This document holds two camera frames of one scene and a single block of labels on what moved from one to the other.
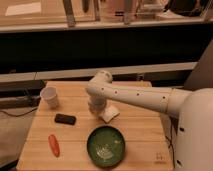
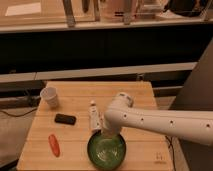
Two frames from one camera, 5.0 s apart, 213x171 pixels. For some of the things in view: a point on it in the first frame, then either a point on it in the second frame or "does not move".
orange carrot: (54, 143) does not move
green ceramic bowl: (105, 146) does not move
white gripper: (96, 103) to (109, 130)
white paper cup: (49, 94) does not move
